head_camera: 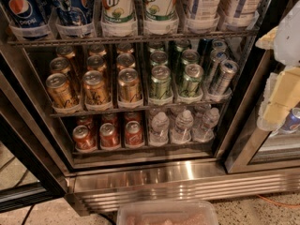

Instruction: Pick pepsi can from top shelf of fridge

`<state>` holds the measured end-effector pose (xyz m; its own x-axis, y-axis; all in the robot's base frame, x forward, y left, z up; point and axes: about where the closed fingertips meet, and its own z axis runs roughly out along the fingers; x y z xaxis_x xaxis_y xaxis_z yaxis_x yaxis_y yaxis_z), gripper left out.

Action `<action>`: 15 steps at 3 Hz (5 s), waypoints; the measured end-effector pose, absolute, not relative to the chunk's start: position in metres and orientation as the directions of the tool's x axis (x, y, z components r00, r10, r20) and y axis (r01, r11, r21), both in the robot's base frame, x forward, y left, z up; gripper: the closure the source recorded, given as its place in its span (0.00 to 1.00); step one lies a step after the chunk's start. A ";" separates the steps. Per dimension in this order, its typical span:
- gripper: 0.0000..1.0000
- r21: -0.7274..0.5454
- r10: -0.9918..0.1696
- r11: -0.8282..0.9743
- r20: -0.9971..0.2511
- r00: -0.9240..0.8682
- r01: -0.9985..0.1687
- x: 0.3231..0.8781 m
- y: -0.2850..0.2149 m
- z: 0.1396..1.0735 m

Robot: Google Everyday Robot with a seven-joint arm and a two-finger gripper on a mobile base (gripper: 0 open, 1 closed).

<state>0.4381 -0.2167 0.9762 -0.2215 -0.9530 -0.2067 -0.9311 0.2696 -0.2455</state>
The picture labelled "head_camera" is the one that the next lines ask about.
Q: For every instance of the gold can front middle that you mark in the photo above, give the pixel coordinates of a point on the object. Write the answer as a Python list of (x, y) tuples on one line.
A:
[(97, 94)]

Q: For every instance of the gold can front right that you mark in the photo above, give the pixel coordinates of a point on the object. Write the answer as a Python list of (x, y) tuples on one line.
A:
[(129, 85)]

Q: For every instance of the red can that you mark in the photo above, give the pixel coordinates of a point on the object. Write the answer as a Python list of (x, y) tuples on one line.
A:
[(133, 133), (109, 138), (84, 139)]

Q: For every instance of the gold can front left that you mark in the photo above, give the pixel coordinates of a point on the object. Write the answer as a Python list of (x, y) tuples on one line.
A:
[(61, 91)]

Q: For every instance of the white labelled can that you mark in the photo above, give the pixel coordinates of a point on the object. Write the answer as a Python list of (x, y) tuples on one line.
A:
[(236, 14), (202, 15)]

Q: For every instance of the white labelled can right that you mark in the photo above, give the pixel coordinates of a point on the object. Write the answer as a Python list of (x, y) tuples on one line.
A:
[(236, 14)]

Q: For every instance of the red can front middle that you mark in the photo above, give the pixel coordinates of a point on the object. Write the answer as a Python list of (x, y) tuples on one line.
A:
[(109, 138)]

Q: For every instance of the red can front right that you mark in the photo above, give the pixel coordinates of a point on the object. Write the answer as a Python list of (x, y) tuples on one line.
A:
[(133, 133)]

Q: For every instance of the white labelled can left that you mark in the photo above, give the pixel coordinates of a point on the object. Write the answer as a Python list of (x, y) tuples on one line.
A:
[(202, 15)]

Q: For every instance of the water bottle middle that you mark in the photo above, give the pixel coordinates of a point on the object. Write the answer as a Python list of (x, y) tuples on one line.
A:
[(181, 132)]

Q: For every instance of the white 7up can left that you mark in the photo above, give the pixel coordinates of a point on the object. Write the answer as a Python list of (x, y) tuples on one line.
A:
[(118, 16)]

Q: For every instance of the white 7up can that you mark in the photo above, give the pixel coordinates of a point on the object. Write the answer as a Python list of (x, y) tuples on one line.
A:
[(118, 16), (159, 15)]

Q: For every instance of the water bottle left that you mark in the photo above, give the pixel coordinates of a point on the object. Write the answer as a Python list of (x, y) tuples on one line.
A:
[(159, 129)]

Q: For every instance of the clear plastic food container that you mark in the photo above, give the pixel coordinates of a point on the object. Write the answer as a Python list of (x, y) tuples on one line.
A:
[(167, 213)]

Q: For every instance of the green can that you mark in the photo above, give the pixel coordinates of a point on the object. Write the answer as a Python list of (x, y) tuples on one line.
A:
[(190, 84), (160, 84)]

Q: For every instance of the water bottle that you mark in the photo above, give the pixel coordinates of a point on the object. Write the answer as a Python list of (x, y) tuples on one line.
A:
[(204, 131), (159, 129), (181, 132)]

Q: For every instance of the water bottle right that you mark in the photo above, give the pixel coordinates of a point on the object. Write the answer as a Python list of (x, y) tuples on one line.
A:
[(204, 131)]

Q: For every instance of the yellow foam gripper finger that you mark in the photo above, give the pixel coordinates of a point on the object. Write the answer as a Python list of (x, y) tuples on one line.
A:
[(267, 41), (280, 95)]

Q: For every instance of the white 7up can right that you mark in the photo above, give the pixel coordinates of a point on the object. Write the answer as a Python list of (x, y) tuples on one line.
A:
[(159, 15)]

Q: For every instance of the red can front left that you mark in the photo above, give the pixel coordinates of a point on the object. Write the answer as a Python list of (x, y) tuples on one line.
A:
[(84, 139)]

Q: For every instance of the gold can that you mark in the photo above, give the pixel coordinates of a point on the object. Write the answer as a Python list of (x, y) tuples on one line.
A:
[(97, 94), (61, 91), (129, 85)]

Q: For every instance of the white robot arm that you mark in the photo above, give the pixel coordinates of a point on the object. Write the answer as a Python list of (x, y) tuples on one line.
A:
[(287, 51)]

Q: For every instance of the green can front right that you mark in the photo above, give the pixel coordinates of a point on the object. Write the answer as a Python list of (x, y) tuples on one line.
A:
[(190, 84)]

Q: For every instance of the blue pepsi can with portrait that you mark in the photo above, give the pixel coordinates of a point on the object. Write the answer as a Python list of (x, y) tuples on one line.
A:
[(75, 18)]

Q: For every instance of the silver slim can front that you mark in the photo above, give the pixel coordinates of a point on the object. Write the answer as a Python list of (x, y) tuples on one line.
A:
[(224, 75)]

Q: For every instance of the stainless steel fridge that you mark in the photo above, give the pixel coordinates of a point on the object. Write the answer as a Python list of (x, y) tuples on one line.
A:
[(39, 160)]

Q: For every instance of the green can front left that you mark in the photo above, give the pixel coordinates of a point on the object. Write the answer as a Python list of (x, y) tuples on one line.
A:
[(160, 84)]

